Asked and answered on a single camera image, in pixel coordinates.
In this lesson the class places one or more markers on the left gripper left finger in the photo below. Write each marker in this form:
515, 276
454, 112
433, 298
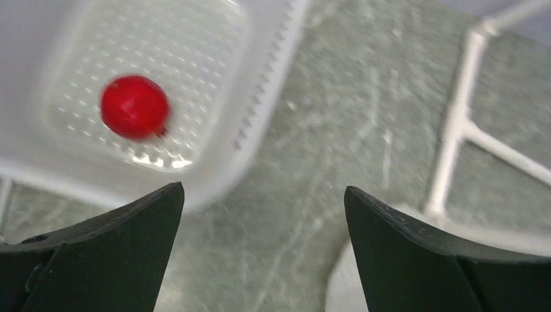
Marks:
114, 261

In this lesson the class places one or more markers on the red fake fruit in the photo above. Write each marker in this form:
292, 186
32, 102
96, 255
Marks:
134, 107

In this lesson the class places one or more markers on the white plastic bag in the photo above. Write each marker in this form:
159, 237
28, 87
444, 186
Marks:
430, 258

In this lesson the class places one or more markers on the white plastic basin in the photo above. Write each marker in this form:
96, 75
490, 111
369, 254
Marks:
222, 65

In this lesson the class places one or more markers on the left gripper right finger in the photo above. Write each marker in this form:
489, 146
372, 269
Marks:
430, 267

